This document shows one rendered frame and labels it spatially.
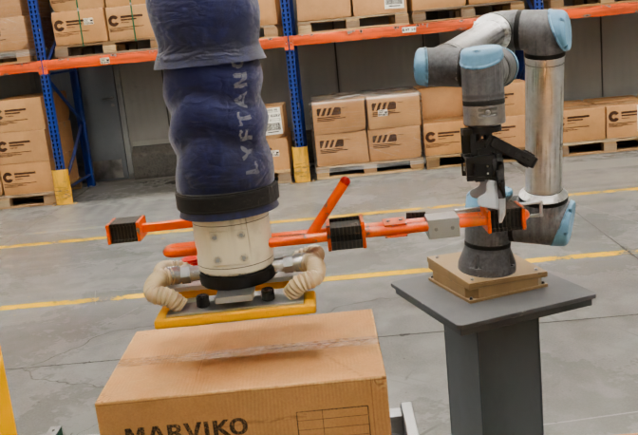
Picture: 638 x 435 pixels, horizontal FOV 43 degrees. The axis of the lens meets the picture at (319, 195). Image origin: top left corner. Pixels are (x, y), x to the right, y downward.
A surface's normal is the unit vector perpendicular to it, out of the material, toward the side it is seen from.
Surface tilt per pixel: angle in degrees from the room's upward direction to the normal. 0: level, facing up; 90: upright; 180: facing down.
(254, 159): 75
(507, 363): 90
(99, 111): 90
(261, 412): 90
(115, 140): 90
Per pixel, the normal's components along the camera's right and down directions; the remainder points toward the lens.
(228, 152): 0.36, -0.13
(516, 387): 0.33, 0.16
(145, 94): -0.01, 0.21
